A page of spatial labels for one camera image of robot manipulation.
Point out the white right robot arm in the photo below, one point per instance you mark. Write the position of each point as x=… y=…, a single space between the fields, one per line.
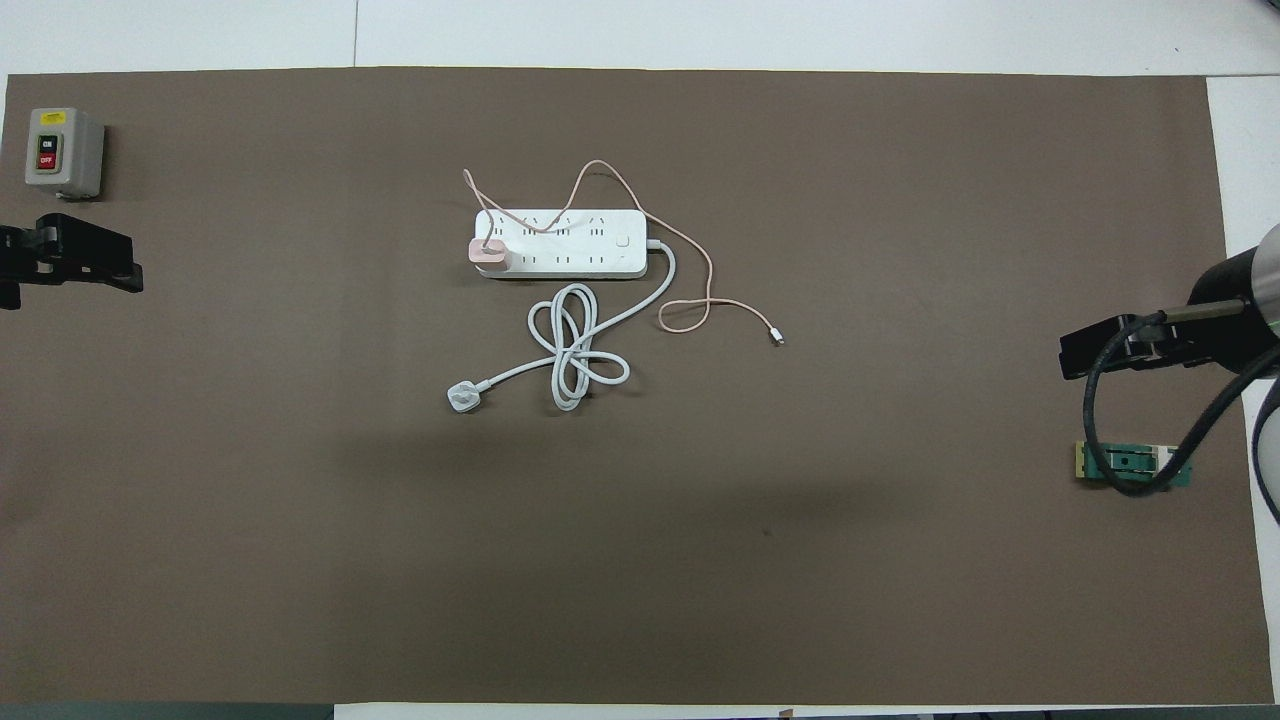
x=1272 y=280

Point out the grey on-off switch box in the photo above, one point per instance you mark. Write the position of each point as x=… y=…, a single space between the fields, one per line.
x=75 y=150

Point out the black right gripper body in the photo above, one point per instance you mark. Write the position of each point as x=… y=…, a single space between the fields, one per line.
x=1225 y=285

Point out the green knife switch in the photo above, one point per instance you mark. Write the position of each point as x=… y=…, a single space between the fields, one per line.
x=1120 y=463

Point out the pink charger adapter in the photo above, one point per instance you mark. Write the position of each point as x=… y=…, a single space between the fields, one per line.
x=490 y=258

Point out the white power strip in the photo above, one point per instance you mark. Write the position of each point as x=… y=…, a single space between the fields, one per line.
x=600 y=250

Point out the brown table mat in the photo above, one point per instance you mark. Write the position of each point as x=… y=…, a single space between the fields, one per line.
x=700 y=550

